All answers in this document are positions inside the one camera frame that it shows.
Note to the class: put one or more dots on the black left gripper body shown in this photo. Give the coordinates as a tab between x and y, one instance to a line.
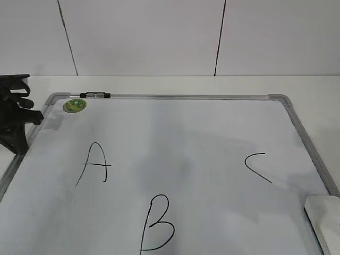
14	93

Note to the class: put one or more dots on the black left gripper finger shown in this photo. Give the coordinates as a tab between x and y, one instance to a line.
29	116
14	138

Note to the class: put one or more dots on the white whiteboard eraser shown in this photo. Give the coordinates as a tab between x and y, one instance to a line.
323	214

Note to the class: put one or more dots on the round green sticker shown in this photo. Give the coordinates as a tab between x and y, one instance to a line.
74	105

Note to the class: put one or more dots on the black and silver marker clip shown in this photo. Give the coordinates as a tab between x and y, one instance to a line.
95	95

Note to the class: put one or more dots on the white whiteboard with grey frame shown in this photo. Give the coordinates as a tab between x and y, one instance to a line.
165	175

